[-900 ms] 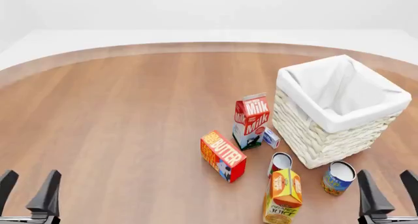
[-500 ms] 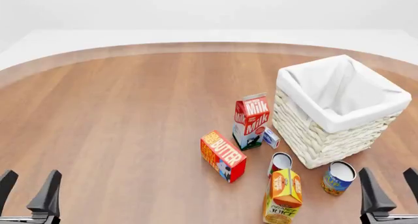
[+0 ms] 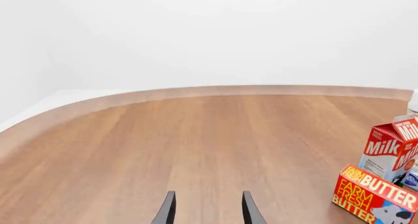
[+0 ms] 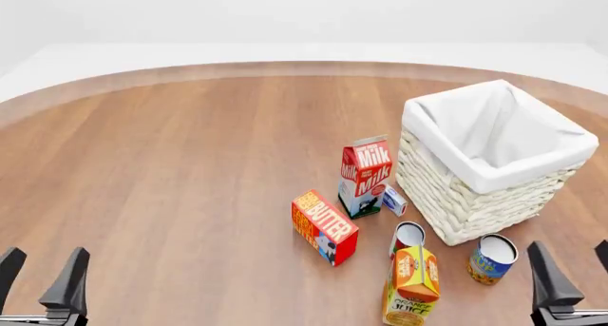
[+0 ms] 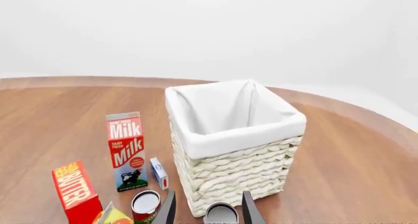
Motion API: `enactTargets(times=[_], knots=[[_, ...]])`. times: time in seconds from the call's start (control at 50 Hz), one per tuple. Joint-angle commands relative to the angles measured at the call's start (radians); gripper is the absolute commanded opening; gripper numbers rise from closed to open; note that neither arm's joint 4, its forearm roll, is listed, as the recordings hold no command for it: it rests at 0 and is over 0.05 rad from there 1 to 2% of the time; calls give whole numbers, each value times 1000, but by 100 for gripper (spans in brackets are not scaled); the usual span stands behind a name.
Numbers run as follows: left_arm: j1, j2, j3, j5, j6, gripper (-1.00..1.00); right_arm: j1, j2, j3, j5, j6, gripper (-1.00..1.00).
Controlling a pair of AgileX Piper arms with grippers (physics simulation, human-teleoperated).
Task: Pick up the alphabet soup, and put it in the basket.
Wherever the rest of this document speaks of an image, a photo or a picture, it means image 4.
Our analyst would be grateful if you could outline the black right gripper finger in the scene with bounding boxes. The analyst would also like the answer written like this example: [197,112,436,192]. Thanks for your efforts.
[595,239,608,273]
[526,240,585,314]

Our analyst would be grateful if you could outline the small white and blue box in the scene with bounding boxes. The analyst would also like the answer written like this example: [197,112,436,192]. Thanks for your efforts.
[382,182,409,218]

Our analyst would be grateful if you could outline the red and white milk carton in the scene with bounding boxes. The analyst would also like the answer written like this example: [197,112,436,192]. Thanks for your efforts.
[337,133,394,221]

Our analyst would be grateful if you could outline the white woven basket with liner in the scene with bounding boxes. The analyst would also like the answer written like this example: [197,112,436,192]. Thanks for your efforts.
[394,78,600,247]

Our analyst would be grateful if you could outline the red and orange butter box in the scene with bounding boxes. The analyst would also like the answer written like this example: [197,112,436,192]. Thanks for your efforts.
[291,189,360,268]

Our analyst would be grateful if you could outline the blue and yellow soup tin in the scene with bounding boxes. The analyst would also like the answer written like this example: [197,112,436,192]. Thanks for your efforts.
[466,233,520,286]

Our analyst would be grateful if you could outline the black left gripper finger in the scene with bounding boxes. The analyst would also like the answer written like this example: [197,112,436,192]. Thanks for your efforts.
[38,246,91,317]
[0,246,28,303]

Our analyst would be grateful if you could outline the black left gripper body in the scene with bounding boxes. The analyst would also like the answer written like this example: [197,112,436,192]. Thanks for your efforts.
[0,306,89,326]

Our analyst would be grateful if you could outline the red tin with white lid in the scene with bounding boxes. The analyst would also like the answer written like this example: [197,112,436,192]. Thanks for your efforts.
[389,221,427,260]

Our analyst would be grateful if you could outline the orange juice carton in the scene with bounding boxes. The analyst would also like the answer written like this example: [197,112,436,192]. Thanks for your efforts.
[382,244,442,326]

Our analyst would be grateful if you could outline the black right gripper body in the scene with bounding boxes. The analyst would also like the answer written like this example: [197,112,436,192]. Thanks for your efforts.
[530,306,608,326]

